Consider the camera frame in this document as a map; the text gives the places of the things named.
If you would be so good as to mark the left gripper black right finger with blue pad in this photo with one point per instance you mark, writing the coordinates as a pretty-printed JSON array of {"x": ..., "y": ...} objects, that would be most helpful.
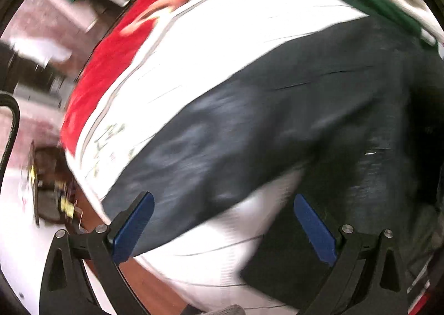
[{"x": 366, "y": 273}]

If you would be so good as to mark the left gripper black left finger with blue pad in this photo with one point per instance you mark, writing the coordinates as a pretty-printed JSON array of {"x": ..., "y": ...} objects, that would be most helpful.
[{"x": 65, "y": 286}]

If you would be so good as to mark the black leather jacket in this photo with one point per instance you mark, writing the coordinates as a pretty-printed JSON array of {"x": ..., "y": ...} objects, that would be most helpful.
[{"x": 356, "y": 107}]

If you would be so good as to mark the brown bag with yellow items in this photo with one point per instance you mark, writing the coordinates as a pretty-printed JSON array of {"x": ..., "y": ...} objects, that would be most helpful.
[{"x": 53, "y": 187}]

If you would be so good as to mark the white cloth on shelf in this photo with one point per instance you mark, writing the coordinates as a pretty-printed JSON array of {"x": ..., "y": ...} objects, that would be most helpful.
[{"x": 39, "y": 49}]

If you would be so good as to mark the green folded striped-cuff garment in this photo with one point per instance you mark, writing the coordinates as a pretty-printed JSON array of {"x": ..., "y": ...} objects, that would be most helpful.
[{"x": 392, "y": 12}]

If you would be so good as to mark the white diamond pattern sheet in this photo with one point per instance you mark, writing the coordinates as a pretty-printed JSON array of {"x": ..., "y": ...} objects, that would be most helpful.
[{"x": 190, "y": 50}]

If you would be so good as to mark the red floral blanket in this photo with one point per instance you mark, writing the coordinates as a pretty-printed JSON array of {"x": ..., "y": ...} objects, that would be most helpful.
[{"x": 109, "y": 60}]

